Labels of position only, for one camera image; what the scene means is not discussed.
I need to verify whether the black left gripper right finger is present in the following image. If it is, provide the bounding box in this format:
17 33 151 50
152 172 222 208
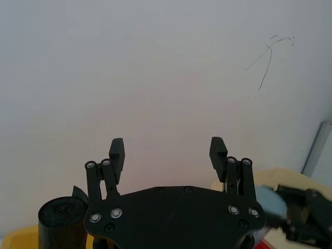
209 136 258 204

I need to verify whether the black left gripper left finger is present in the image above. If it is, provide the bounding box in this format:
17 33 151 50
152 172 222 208
84 138 126 206

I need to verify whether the cream cardboard tray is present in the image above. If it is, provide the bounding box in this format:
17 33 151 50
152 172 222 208
211 167 332 249

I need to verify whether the blue-grey round pad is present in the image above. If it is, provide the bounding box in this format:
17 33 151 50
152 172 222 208
255 185 288 217

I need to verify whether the black plastic bag roll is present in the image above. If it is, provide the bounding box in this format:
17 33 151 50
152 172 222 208
37 185 90 249

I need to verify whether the yellow plastic container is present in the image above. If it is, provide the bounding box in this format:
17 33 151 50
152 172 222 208
0 225 40 249

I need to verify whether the pale grey metal frame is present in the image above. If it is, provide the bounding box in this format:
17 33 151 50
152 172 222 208
301 120 332 180

